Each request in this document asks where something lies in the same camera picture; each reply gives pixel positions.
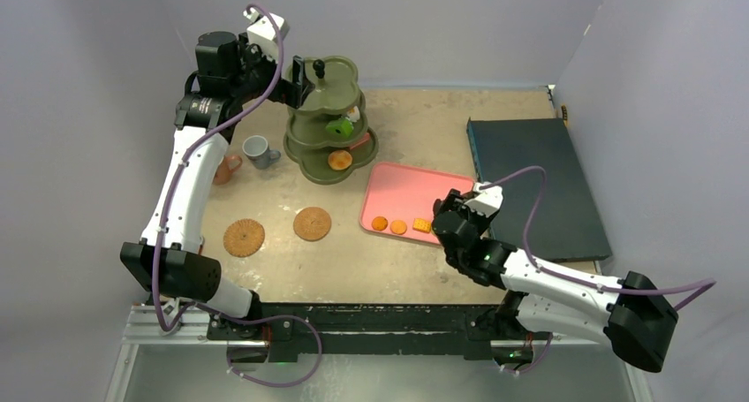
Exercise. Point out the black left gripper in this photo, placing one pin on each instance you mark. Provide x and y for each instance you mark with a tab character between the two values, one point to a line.
292	93

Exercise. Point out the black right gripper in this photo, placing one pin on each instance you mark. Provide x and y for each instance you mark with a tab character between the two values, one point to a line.
447	223

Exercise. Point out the yellow square cracker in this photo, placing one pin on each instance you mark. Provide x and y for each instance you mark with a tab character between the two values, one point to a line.
422	225

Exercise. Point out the pink serving tray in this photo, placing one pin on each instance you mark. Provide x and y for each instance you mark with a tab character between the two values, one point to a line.
402	192

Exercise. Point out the green three-tier stand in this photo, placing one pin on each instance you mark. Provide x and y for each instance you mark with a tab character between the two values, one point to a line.
306	142

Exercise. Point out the white cream roll cake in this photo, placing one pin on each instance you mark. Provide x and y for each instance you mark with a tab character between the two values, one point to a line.
353	114

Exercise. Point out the paw print bun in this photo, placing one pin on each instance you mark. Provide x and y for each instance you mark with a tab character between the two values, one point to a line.
340	160

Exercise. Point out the pink strawberry triangle cake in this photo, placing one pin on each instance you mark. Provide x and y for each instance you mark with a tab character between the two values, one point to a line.
365	139

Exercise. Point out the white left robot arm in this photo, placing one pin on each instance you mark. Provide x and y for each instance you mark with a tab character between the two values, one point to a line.
235	74

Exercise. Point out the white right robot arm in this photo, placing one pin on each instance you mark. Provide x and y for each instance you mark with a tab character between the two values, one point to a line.
629	315

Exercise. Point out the round orange cookie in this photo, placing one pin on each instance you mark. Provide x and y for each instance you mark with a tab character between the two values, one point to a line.
398	227

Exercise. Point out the grey mug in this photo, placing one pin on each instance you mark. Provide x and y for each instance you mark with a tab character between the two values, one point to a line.
257	150

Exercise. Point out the orange mug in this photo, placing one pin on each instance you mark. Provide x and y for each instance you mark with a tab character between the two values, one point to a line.
226	168

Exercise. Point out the dark grey flat box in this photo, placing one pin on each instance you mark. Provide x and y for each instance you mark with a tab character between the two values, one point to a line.
550	206

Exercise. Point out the left woven coaster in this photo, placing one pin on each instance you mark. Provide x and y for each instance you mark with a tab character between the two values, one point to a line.
244	237

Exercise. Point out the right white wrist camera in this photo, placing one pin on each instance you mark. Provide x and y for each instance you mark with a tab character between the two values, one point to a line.
485	199

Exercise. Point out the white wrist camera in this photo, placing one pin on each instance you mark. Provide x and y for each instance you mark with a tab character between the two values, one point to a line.
260	32
485	199

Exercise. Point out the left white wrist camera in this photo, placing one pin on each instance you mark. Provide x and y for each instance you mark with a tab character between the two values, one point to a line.
260	32

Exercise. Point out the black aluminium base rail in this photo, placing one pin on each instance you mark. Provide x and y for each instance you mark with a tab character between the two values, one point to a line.
474	332

